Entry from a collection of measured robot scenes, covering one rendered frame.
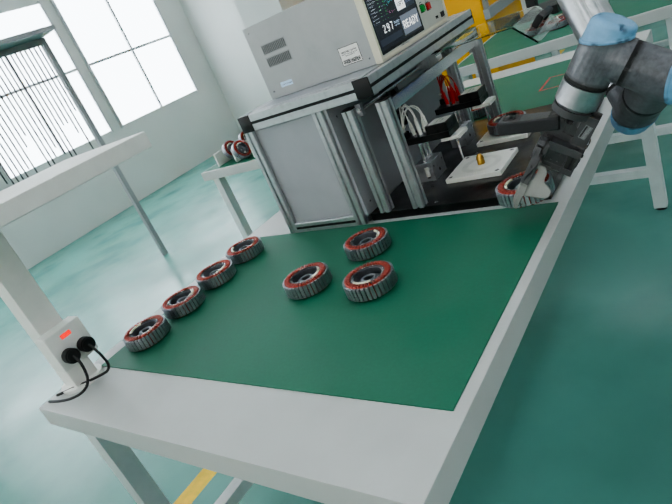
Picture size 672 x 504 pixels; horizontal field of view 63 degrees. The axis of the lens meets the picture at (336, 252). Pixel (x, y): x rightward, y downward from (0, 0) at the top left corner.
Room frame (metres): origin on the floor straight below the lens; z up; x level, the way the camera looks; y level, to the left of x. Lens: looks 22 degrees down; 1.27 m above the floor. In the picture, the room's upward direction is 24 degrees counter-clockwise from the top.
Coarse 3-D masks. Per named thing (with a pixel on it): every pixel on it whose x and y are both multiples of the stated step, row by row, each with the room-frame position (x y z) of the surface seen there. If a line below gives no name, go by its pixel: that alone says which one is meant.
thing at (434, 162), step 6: (432, 156) 1.47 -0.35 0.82; (438, 156) 1.46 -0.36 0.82; (420, 162) 1.46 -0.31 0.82; (426, 162) 1.44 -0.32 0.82; (432, 162) 1.43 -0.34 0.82; (438, 162) 1.45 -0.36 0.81; (444, 162) 1.48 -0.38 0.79; (420, 168) 1.45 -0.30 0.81; (432, 168) 1.42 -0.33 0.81; (438, 168) 1.44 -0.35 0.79; (444, 168) 1.47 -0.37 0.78; (420, 174) 1.45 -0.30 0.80; (432, 174) 1.43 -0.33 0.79; (438, 174) 1.44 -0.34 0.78; (420, 180) 1.45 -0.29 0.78; (426, 180) 1.44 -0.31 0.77; (432, 180) 1.43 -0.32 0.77
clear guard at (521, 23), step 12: (516, 12) 1.64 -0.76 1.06; (528, 12) 1.55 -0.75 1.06; (492, 24) 1.61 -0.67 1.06; (504, 24) 1.52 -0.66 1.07; (516, 24) 1.45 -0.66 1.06; (528, 24) 1.47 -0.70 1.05; (540, 24) 1.50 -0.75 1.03; (552, 24) 1.52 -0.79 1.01; (456, 36) 1.69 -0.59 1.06; (468, 36) 1.59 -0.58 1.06; (480, 36) 1.49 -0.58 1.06; (528, 36) 1.41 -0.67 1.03; (540, 36) 1.43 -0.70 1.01; (444, 48) 1.56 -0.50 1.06
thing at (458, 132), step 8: (432, 120) 1.45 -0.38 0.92; (440, 120) 1.41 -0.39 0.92; (448, 120) 1.39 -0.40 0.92; (456, 120) 1.42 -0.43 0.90; (432, 128) 1.40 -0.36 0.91; (440, 128) 1.39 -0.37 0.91; (448, 128) 1.38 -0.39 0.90; (456, 128) 1.41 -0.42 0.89; (464, 128) 1.39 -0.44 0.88; (416, 136) 1.45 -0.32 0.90; (424, 136) 1.42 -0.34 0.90; (432, 136) 1.40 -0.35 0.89; (440, 136) 1.39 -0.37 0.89; (448, 136) 1.38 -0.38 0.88; (456, 136) 1.37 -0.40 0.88; (408, 144) 1.46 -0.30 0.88; (424, 144) 1.46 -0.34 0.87; (424, 152) 1.46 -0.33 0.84; (424, 160) 1.45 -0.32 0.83
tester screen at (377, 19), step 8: (368, 0) 1.42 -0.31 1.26; (376, 0) 1.44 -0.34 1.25; (384, 0) 1.47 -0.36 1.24; (392, 0) 1.50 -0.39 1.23; (368, 8) 1.41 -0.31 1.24; (376, 8) 1.43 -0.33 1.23; (384, 8) 1.46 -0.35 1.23; (392, 8) 1.49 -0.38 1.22; (408, 8) 1.55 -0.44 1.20; (416, 8) 1.58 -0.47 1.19; (376, 16) 1.42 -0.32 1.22; (384, 16) 1.45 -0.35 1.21; (392, 16) 1.48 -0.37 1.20; (376, 24) 1.42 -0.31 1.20; (400, 24) 1.50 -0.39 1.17; (376, 32) 1.41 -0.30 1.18; (392, 32) 1.46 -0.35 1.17; (400, 40) 1.48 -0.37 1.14; (384, 48) 1.41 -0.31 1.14
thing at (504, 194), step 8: (512, 176) 1.07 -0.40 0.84; (520, 176) 1.06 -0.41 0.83; (504, 184) 1.04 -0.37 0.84; (512, 184) 1.05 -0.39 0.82; (552, 184) 0.99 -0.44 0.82; (496, 192) 1.03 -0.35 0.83; (504, 192) 1.01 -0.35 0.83; (512, 192) 0.99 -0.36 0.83; (552, 192) 0.98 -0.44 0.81; (504, 200) 1.01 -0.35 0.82; (512, 200) 0.99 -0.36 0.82; (528, 200) 0.97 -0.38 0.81; (536, 200) 0.97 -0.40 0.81
